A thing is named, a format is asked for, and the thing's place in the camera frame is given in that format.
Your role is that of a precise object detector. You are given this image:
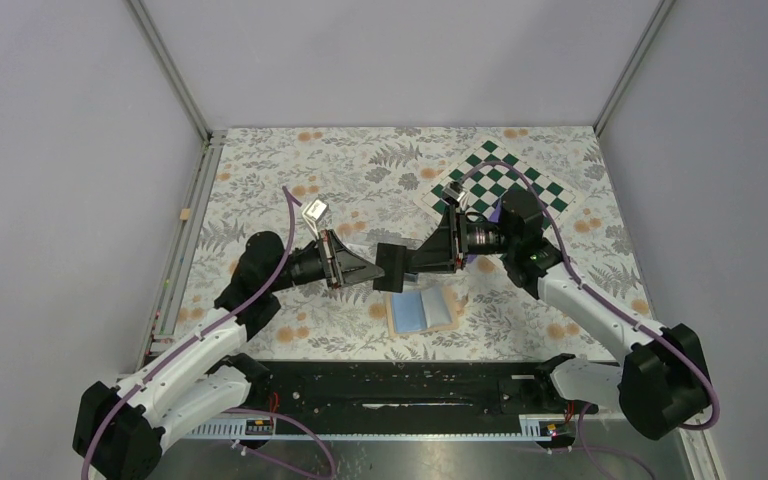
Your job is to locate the blue credit card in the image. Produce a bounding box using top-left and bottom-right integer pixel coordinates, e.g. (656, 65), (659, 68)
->
(391, 291), (427, 334)

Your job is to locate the purple marker pen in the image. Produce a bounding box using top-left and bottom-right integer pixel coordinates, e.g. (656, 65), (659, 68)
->
(488, 201), (502, 223)

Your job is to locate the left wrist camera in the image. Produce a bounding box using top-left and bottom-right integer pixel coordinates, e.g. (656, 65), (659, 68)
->
(301, 197), (329, 238)

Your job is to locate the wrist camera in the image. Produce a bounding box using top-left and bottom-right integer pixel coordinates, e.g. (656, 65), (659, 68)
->
(441, 181), (467, 208)
(301, 197), (329, 238)

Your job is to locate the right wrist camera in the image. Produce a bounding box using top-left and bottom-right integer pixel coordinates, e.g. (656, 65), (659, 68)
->
(441, 181), (467, 208)

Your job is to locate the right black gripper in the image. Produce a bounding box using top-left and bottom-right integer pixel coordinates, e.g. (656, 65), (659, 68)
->
(408, 204), (517, 275)

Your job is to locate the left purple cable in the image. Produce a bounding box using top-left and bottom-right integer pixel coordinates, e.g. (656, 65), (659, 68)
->
(79, 186), (339, 480)

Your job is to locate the purple cable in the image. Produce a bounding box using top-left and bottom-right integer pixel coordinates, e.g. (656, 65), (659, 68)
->
(456, 160), (722, 480)
(79, 186), (339, 480)

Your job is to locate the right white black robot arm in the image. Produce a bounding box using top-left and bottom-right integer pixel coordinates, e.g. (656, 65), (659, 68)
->
(397, 189), (718, 440)

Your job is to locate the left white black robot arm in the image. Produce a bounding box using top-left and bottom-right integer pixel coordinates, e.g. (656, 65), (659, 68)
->
(73, 230), (385, 479)

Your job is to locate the green white checkered board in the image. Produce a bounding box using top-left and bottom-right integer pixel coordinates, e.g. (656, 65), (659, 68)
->
(414, 137), (584, 224)

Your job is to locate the floral patterned table mat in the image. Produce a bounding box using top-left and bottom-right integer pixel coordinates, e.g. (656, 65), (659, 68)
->
(154, 126), (650, 361)

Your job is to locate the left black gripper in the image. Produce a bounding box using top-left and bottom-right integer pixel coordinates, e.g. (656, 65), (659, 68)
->
(268, 229), (385, 292)

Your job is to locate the white slotted cable duct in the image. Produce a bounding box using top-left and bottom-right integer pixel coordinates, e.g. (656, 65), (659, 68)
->
(184, 415), (558, 442)

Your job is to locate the tan leather card holder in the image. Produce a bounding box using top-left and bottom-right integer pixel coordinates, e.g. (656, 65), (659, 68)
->
(385, 285), (459, 336)

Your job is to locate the clear plastic box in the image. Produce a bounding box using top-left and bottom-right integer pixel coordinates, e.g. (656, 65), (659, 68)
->
(346, 242), (376, 258)

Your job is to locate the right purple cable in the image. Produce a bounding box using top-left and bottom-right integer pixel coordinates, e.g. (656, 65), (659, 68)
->
(456, 160), (722, 480)

